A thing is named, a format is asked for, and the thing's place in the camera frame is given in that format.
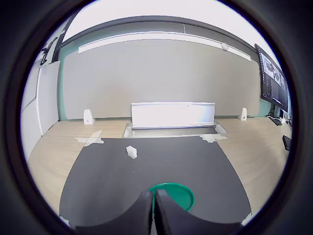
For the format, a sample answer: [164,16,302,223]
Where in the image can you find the small white plastic terminal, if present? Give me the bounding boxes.
[126,144,138,160]

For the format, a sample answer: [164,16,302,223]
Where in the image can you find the round green lid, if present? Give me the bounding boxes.
[148,181,196,216]

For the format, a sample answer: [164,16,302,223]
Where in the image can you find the dark grey mat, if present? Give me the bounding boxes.
[59,137,252,227]

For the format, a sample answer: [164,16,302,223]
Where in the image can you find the black keyboard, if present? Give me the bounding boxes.
[282,135,293,151]

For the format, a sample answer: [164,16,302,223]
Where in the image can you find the black monitor stand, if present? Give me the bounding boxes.
[268,105,282,119]

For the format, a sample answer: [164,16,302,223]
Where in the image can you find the white partition panel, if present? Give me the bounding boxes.
[36,60,61,137]
[20,70,40,162]

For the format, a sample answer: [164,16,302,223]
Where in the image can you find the black computer monitor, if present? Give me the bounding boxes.
[254,43,291,112]

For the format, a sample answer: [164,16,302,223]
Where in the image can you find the silver cable duct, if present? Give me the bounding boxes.
[123,102,229,139]

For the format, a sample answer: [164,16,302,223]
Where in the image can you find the small white bracket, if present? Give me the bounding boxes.
[237,107,248,121]
[83,109,95,125]

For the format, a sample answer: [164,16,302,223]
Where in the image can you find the grey partition wall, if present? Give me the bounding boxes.
[58,38,261,121]

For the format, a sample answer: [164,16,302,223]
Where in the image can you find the white rail on partition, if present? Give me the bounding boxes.
[78,32,252,61]

